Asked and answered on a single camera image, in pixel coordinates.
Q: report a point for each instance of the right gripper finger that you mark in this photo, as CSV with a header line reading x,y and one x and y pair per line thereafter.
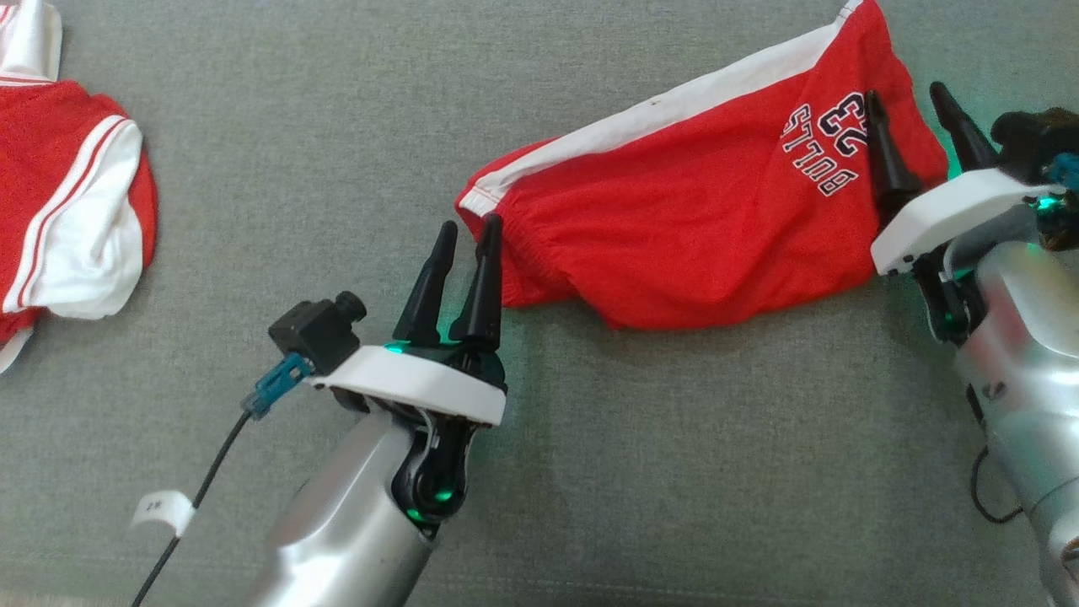
x,y
889,169
961,135

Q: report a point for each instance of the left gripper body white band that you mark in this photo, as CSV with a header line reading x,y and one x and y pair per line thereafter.
x,y
421,379

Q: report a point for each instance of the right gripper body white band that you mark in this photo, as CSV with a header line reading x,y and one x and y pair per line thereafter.
x,y
944,211

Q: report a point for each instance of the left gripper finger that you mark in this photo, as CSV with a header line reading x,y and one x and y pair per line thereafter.
x,y
426,295
482,295

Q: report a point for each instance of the red Bulls shorts white stripe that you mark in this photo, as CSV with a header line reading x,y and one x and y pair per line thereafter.
x,y
674,228

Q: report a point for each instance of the red shirt with white trim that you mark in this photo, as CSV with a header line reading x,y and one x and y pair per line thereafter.
x,y
50,126

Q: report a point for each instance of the large grey sofa seat cushion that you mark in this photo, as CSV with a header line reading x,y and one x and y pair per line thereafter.
x,y
674,464

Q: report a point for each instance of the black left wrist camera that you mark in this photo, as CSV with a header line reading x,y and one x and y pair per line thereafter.
x,y
316,333

